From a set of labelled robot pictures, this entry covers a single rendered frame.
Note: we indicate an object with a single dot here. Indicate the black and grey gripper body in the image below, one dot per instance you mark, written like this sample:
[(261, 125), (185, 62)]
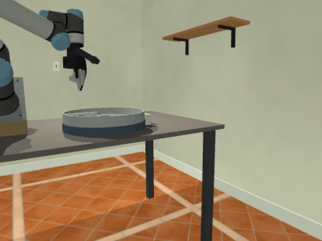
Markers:
[(68, 62)]

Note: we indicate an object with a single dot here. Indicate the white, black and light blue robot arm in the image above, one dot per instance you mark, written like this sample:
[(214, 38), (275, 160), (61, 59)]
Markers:
[(40, 25)]

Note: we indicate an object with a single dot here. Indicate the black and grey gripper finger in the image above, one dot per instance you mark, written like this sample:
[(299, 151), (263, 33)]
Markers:
[(83, 76), (77, 75)]

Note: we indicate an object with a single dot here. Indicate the grey round turntable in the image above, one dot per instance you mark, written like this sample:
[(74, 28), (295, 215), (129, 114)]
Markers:
[(108, 121)]

